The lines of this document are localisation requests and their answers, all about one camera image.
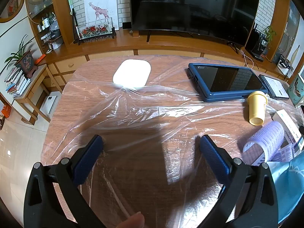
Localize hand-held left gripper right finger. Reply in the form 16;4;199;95
199;134;278;228

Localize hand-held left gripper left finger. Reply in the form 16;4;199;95
24;134;105;228

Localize light blue packet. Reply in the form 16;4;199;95
267;152;304;224

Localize white cardboard box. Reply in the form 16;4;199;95
252;109;303;167

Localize person's left hand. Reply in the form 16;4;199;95
112;212;145;228

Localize purple hair roller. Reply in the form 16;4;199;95
242;121;285;165

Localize yellow plastic cup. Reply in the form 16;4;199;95
247;91;269;126

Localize white floor appliance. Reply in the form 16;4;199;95
39;95;59;118

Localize clear plastic sheet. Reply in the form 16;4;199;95
45;53;304;228

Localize blue-cased tablet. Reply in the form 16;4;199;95
188;63;269;102

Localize black smartphone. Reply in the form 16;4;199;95
258;74;290;100

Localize wooden side table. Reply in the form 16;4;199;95
13;64;57;125

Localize stack of books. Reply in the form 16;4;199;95
5;67;31;98

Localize potted orchid plant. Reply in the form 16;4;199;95
5;34;38;79

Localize black bag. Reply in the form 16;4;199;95
278;55;293;69

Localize black coffee machine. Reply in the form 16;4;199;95
250;22;270;60

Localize framed flower panel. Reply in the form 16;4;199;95
75;18;117;45

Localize small green potted plant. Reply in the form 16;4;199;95
262;26;277;49

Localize giraffe picture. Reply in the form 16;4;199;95
84;0;119;30

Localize black television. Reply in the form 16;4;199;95
129;0;260;47

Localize round wooden wall frame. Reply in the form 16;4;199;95
0;0;25;24

